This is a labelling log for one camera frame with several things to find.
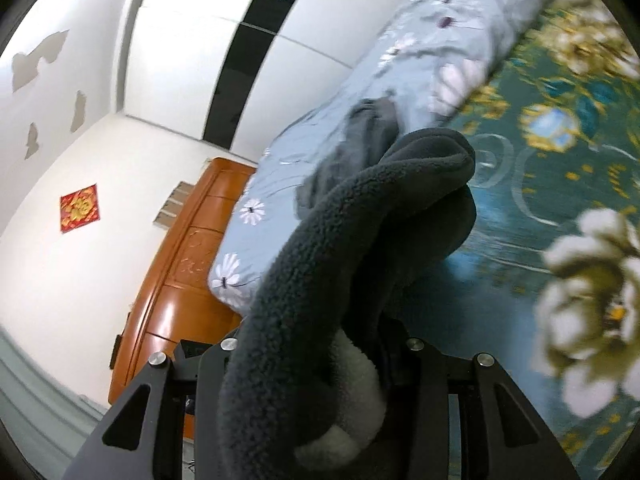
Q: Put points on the white black sliding wardrobe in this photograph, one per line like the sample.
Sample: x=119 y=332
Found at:
x=235 y=73

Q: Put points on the blue floral duvet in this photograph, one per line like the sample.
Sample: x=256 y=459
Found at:
x=431 y=56

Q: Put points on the wooden headboard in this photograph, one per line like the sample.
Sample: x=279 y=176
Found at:
x=174 y=301

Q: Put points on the dark grey garment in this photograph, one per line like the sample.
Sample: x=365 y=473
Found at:
x=370 y=129

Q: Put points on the teal floral bed blanket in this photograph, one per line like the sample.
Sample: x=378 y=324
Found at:
x=548 y=280

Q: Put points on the black and white fleece jacket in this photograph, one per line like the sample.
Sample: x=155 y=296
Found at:
x=304 y=396

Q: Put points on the wall switch panel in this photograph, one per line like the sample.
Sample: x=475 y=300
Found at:
x=172 y=207

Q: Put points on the red fu wall decoration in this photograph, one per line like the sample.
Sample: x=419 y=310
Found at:
x=79 y=208

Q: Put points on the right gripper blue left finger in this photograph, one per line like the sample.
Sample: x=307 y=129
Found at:
x=141 y=435

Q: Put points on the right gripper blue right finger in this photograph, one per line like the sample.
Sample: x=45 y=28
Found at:
x=501 y=434

